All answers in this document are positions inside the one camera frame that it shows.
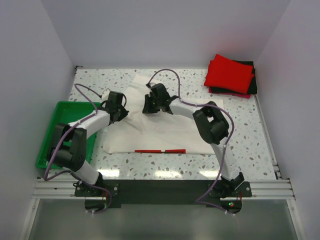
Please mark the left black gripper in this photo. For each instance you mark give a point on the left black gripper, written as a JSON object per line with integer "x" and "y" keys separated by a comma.
{"x": 123, "y": 114}

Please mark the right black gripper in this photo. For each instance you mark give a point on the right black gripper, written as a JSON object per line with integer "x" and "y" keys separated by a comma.
{"x": 147, "y": 109}

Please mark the white t shirt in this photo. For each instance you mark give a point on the white t shirt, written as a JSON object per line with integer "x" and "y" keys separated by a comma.
{"x": 158, "y": 131}

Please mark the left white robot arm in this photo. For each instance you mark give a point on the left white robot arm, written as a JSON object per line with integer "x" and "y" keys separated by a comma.
{"x": 68, "y": 146}

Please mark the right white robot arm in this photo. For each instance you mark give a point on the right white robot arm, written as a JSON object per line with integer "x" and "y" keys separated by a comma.
{"x": 210, "y": 122}

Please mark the green plastic tray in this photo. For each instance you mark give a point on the green plastic tray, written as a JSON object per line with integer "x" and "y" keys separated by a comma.
{"x": 65, "y": 112}

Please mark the red folded t shirt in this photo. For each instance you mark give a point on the red folded t shirt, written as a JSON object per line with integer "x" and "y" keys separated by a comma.
{"x": 228, "y": 74}

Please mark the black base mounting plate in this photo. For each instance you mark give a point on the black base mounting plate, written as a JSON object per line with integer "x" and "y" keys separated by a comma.
{"x": 115, "y": 193}

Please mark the black folded t shirt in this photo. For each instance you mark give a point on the black folded t shirt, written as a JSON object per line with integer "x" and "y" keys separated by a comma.
{"x": 252, "y": 89}

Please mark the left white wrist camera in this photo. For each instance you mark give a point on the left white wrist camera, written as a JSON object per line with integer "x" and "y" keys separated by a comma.
{"x": 105, "y": 94}

